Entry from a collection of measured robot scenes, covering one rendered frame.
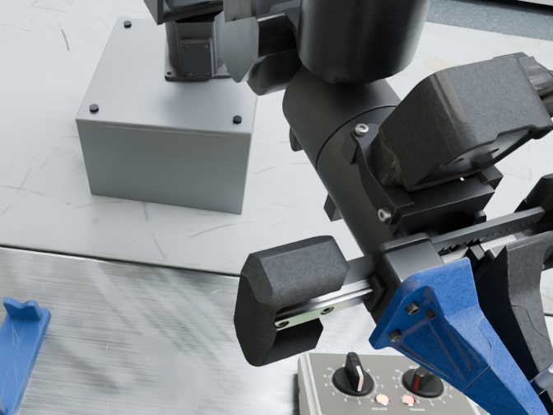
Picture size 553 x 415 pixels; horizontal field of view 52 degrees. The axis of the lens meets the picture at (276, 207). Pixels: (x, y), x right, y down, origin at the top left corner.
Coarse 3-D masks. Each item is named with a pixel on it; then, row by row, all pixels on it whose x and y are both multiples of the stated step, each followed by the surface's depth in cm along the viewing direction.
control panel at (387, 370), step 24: (312, 360) 46; (336, 360) 46; (360, 360) 46; (384, 360) 47; (408, 360) 47; (384, 384) 44; (336, 408) 41; (360, 408) 41; (384, 408) 41; (408, 408) 42; (432, 408) 42; (456, 408) 42
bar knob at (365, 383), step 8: (352, 352) 44; (352, 360) 44; (344, 368) 45; (352, 368) 43; (360, 368) 43; (336, 376) 44; (344, 376) 44; (352, 376) 42; (360, 376) 42; (368, 376) 44; (336, 384) 43; (344, 384) 43; (352, 384) 42; (360, 384) 42; (368, 384) 43; (344, 392) 42; (352, 392) 42; (360, 392) 42; (368, 392) 43
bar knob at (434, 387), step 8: (416, 368) 46; (424, 368) 43; (408, 376) 45; (416, 376) 43; (424, 376) 43; (432, 376) 44; (408, 384) 44; (416, 384) 43; (424, 384) 43; (432, 384) 44; (440, 384) 44; (416, 392) 43; (424, 392) 43; (432, 392) 43; (440, 392) 43
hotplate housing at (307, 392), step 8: (304, 352) 47; (320, 352) 48; (304, 360) 47; (304, 368) 46; (304, 376) 45; (312, 376) 44; (304, 384) 44; (312, 384) 43; (304, 392) 44; (312, 392) 43; (304, 400) 43; (312, 400) 42; (304, 408) 43; (312, 408) 41
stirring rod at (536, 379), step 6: (546, 366) 21; (552, 366) 20; (540, 372) 21; (546, 372) 20; (552, 372) 20; (534, 378) 21; (540, 378) 21; (546, 378) 20; (552, 378) 20; (534, 384) 21; (540, 384) 21; (546, 384) 21; (552, 384) 20; (534, 390) 21; (540, 390) 21; (486, 414) 24
